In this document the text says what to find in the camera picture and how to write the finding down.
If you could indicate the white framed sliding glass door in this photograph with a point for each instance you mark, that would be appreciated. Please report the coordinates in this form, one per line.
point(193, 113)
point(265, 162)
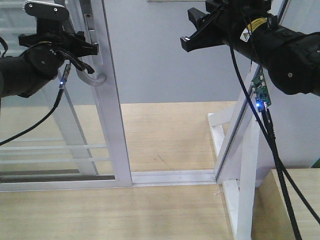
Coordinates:
point(78, 145)

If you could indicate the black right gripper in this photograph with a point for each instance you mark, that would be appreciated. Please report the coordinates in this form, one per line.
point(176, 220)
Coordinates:
point(239, 23)

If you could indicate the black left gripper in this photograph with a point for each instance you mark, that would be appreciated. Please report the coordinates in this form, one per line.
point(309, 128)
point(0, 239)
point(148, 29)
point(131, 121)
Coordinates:
point(70, 45)

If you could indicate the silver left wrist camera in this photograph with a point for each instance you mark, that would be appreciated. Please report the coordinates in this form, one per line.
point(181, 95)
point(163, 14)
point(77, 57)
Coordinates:
point(46, 10)

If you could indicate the green sandbag beside box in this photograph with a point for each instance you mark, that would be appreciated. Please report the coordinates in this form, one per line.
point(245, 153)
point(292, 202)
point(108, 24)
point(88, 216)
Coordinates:
point(316, 164)

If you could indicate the curved metal door handle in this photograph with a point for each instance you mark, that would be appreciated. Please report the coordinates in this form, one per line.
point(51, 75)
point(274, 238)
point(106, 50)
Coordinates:
point(97, 78)

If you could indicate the green circuit board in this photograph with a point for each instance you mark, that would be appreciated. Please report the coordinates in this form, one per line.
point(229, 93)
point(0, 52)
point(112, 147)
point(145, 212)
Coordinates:
point(260, 89)

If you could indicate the white door jamb frame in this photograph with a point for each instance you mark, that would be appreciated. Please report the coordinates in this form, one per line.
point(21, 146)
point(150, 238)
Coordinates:
point(239, 144)

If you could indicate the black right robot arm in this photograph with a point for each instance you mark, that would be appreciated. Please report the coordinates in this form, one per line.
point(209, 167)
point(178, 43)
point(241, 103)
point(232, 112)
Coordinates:
point(291, 58)

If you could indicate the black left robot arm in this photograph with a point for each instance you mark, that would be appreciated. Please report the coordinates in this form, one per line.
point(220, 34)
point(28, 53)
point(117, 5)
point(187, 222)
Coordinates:
point(47, 50)

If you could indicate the white triangular support bracket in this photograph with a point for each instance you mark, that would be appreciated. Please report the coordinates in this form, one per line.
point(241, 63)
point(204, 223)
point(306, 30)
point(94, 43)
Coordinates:
point(239, 197)

